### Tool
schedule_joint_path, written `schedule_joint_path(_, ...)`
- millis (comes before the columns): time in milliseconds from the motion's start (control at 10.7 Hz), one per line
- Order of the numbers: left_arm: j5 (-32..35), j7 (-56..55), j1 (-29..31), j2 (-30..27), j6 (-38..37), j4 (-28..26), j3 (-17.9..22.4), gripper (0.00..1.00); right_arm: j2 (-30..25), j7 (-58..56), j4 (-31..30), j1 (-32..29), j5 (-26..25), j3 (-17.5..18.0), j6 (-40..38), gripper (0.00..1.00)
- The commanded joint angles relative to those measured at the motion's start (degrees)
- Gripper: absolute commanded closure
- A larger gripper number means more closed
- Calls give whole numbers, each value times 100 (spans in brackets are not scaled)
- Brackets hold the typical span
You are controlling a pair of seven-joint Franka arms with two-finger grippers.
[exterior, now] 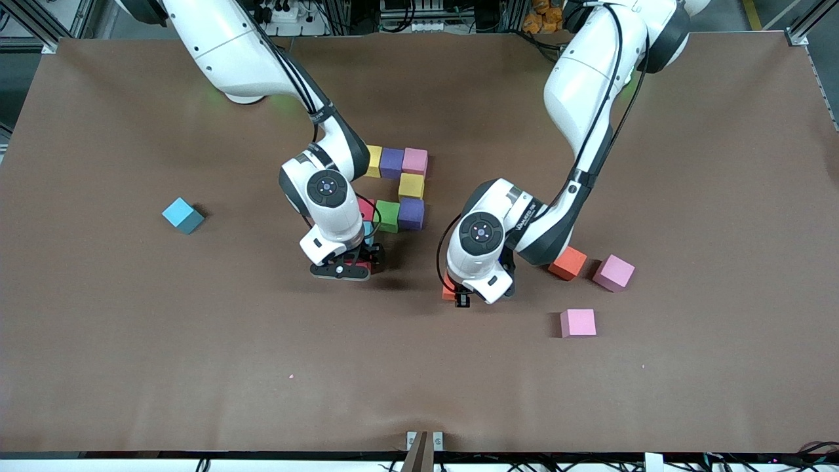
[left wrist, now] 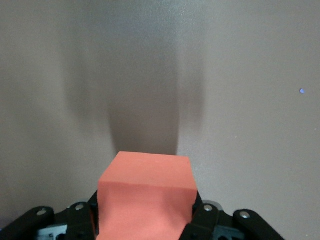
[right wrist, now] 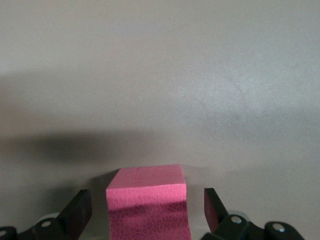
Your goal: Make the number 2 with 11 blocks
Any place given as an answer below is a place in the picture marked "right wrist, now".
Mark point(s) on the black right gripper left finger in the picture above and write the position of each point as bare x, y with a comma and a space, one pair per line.
72, 220

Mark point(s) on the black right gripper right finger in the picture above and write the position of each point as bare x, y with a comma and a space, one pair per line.
225, 225

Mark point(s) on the red foam cube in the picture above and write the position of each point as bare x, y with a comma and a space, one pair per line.
147, 200

